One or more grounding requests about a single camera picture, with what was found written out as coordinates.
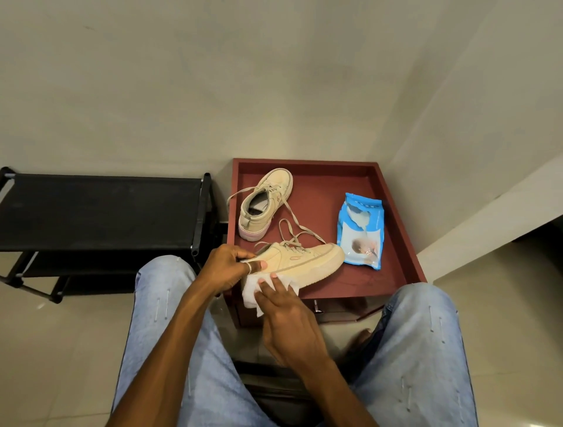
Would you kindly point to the person's left hand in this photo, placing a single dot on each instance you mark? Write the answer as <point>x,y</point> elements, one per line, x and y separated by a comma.
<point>222,268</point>

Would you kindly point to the person's right hand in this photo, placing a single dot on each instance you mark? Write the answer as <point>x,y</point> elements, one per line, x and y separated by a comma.
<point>292,327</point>

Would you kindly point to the person's right fingers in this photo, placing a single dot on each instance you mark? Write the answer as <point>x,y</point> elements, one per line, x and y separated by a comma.
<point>277,290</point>

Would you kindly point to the person's left thumb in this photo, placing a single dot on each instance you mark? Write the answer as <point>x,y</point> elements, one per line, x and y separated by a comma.
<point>257,266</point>

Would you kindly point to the white wet wipe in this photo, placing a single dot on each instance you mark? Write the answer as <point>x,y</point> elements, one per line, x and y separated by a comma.
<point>250,297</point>

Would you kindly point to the beige sneaker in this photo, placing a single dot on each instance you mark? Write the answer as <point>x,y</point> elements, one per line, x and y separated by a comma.
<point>264,206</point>
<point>299,261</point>

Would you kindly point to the person's right forearm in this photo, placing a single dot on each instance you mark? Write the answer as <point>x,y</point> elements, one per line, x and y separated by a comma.
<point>338,396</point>

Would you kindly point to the person's left forearm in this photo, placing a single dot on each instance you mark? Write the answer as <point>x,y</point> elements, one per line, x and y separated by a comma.
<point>171,352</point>

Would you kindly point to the red wooden cabinet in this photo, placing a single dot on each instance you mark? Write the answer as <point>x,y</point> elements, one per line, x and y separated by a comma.
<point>321,193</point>

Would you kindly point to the blue wet wipes packet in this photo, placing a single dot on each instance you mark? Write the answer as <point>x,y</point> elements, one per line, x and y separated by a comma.
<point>361,231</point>

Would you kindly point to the black stool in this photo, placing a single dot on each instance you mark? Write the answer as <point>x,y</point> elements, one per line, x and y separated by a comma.
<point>272,396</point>

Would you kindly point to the light blue jeans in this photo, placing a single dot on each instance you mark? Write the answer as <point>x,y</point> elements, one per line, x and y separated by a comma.
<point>418,352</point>

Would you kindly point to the black shoe rack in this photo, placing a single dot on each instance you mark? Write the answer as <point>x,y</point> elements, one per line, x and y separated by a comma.
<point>101,211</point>

